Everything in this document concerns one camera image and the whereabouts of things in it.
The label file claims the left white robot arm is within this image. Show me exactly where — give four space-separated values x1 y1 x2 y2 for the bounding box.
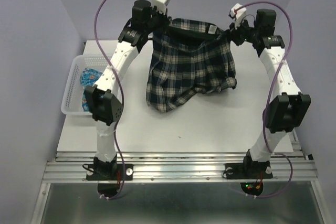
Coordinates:
84 0 170 179

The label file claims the navy plaid skirt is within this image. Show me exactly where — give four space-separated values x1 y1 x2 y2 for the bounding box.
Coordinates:
145 18 237 113

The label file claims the white plastic basket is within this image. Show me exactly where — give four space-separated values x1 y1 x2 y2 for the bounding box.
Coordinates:
61 54 108 116

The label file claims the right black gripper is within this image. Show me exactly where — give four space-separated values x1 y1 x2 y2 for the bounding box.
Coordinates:
229 15 261 45

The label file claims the aluminium mounting rail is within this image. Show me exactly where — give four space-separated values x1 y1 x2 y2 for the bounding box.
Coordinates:
42 151 318 184

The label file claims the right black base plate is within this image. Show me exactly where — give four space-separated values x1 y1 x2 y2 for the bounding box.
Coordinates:
225 162 273 180

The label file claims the blue floral skirt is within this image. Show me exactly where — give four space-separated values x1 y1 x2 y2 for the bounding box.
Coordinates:
79 68 102 112

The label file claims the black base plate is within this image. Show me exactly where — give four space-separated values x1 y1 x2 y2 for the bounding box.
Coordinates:
82 163 134 182
225 162 273 180

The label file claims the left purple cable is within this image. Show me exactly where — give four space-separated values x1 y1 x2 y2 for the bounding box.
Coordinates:
94 0 158 200

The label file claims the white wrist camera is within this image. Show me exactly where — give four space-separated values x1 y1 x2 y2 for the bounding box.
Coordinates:
229 3 247 29
151 0 170 15

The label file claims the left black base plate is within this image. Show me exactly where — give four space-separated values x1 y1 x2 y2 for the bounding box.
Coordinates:
82 163 134 182

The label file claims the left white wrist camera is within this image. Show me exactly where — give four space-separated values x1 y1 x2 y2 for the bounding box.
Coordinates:
151 0 170 15

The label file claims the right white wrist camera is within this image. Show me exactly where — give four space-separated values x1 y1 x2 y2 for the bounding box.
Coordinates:
229 3 247 29

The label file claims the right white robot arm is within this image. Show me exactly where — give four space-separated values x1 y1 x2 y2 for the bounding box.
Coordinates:
224 4 311 179

